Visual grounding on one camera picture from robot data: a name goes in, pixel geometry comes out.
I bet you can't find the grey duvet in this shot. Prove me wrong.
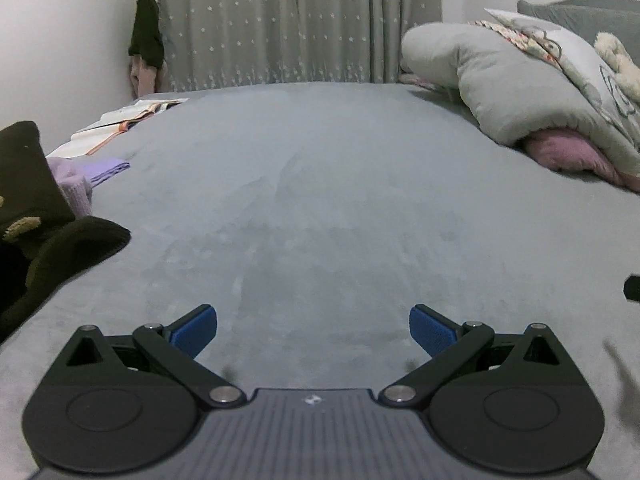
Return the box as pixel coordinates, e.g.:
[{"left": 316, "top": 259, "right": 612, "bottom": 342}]
[{"left": 400, "top": 22, "right": 640, "bottom": 178}]

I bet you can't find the dark hanging garment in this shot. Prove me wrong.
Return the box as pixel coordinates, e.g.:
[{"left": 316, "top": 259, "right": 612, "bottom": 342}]
[{"left": 127, "top": 0, "right": 166, "bottom": 70}]

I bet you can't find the grey headboard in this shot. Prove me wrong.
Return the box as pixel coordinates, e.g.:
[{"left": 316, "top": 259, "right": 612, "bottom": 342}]
[{"left": 516, "top": 0, "right": 640, "bottom": 45}]

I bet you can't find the pink blanket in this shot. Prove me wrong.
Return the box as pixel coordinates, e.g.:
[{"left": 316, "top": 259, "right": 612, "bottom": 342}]
[{"left": 522, "top": 127, "right": 640, "bottom": 190}]

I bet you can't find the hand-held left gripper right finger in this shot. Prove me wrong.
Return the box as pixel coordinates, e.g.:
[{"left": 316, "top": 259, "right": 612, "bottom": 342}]
[{"left": 378, "top": 304, "right": 577, "bottom": 406}]

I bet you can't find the dark brown patterned sweater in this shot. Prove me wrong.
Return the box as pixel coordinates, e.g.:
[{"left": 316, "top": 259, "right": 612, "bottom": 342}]
[{"left": 0, "top": 120, "right": 132, "bottom": 343}]

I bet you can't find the patterned quilt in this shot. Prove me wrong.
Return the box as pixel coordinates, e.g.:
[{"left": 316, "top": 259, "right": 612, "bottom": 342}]
[{"left": 467, "top": 7, "right": 640, "bottom": 143}]

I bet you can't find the white folded cloth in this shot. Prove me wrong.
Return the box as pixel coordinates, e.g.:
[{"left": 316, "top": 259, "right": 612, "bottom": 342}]
[{"left": 46, "top": 98, "right": 191, "bottom": 160}]

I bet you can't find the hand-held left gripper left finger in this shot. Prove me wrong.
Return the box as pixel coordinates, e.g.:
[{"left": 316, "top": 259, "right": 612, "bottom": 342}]
[{"left": 65, "top": 304, "right": 246, "bottom": 406}]

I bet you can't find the cream plush toy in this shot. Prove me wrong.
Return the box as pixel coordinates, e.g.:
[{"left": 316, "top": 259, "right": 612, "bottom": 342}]
[{"left": 594, "top": 31, "right": 640, "bottom": 92}]

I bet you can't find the purple cloth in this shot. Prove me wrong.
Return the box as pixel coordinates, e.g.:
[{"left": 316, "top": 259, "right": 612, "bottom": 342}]
[{"left": 46, "top": 156, "right": 132, "bottom": 220}]

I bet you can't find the pink hanging garment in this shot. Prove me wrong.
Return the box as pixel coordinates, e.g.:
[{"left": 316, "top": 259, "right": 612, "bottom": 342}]
[{"left": 129, "top": 54, "right": 168, "bottom": 101}]

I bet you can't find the grey star curtain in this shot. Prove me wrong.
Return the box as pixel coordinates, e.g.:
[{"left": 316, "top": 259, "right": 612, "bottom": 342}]
[{"left": 152, "top": 0, "right": 445, "bottom": 93}]

